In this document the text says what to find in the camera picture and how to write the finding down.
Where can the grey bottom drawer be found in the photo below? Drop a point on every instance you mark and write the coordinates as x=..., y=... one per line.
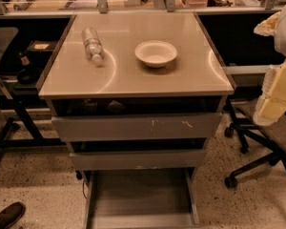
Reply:
x=140, y=199

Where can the grey middle drawer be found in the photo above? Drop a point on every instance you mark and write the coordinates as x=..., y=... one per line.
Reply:
x=138, y=154

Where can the grey drawer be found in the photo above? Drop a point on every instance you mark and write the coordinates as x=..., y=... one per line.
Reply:
x=138, y=154
x=136, y=126
x=140, y=199

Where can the black shoe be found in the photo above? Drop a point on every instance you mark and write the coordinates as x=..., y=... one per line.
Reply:
x=11, y=214

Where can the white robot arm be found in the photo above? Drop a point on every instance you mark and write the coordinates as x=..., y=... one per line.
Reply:
x=275, y=26

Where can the white bowl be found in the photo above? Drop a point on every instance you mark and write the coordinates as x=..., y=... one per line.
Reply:
x=155, y=54

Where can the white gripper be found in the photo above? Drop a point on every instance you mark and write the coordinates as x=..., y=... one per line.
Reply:
x=271, y=106

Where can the grey top drawer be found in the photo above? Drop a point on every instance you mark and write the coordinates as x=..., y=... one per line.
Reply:
x=136, y=126

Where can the black desk frame left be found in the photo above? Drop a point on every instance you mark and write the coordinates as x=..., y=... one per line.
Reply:
x=16, y=103

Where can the dark round object under desk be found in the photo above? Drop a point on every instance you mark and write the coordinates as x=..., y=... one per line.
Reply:
x=28, y=76

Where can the grey drawer cabinet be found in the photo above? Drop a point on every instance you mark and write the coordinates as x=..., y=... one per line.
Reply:
x=120, y=84

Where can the clear plastic water bottle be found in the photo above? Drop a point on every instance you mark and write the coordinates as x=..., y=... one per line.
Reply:
x=93, y=47

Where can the black office chair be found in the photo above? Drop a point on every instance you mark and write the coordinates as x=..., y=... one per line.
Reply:
x=272, y=137

